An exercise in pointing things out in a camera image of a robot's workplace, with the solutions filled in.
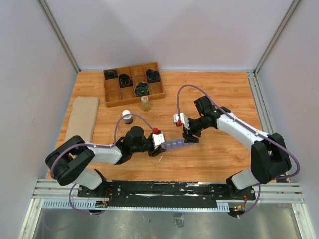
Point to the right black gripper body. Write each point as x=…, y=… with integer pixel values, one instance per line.
x=195, y=126

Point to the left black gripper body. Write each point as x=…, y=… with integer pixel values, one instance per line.
x=146, y=145

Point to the blue weekly pill organizer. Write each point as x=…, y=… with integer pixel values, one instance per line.
x=174, y=144

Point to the clear jar of yellow pills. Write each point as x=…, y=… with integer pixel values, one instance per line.
x=145, y=103

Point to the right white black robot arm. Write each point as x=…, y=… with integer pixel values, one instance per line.
x=269, y=157

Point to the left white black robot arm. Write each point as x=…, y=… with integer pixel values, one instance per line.
x=68, y=163

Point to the brown bottle with white cap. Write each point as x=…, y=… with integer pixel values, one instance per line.
x=127, y=117

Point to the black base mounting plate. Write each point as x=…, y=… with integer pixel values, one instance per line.
x=157, y=194

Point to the wooden compartment tray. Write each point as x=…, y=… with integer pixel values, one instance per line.
x=125, y=85

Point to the folded beige cloth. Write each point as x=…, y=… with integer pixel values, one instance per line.
x=82, y=118

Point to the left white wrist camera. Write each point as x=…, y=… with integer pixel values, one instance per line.
x=158, y=140

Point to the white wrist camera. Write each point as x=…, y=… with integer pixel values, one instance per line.
x=158, y=140
x=180, y=119

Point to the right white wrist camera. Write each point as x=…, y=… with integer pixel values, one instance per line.
x=180, y=119

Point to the grey slotted cable duct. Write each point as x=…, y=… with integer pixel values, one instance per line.
x=98, y=205

